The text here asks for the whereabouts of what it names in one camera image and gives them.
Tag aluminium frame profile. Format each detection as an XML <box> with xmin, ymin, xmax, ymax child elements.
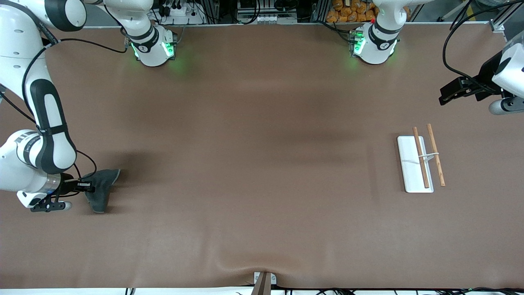
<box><xmin>489</xmin><ymin>0</ymin><xmax>524</xmax><ymax>34</ymax></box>

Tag grey control box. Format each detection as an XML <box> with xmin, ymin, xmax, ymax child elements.
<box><xmin>237</xmin><ymin>0</ymin><xmax>299</xmax><ymax>24</ymax></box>

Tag brown table cover mat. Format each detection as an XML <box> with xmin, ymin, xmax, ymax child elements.
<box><xmin>0</xmin><ymin>23</ymin><xmax>524</xmax><ymax>290</ymax></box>

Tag dark grey towel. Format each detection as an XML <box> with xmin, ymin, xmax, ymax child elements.
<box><xmin>81</xmin><ymin>168</ymin><xmax>121</xmax><ymax>213</ymax></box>

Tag orange snack packets pile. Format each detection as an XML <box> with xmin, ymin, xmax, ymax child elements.
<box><xmin>326</xmin><ymin>0</ymin><xmax>379</xmax><ymax>23</ymax></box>

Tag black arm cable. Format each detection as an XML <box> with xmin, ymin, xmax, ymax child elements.
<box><xmin>0</xmin><ymin>38</ymin><xmax>129</xmax><ymax>183</ymax></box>
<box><xmin>442</xmin><ymin>0</ymin><xmax>518</xmax><ymax>94</ymax></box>

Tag white power strip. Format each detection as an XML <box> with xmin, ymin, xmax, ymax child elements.
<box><xmin>160</xmin><ymin>0</ymin><xmax>205</xmax><ymax>25</ymax></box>

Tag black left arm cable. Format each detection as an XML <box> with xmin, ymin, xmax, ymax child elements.
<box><xmin>442</xmin><ymin>0</ymin><xmax>518</xmax><ymax>94</ymax></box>

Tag metal clamp with brown strap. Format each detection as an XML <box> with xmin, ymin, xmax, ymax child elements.
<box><xmin>251</xmin><ymin>271</ymin><xmax>277</xmax><ymax>295</ymax></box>

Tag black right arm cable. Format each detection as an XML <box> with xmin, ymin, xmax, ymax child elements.
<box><xmin>0</xmin><ymin>38</ymin><xmax>129</xmax><ymax>183</ymax></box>

